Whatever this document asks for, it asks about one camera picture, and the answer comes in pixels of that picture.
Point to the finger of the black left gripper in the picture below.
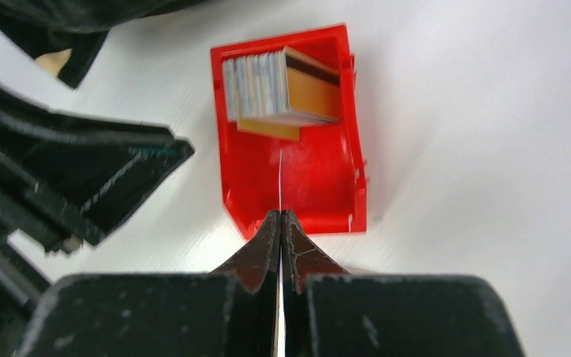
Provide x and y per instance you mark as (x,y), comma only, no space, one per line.
(65,176)

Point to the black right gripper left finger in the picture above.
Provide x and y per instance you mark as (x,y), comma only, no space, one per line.
(230,311)

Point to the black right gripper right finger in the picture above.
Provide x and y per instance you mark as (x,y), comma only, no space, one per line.
(330,311)

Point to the red plastic bin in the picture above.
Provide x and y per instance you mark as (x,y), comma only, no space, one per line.
(322,176)

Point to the stack of credit cards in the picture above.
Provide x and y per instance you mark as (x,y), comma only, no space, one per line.
(277,93)

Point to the black blanket with beige flowers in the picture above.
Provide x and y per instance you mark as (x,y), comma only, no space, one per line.
(45,26)

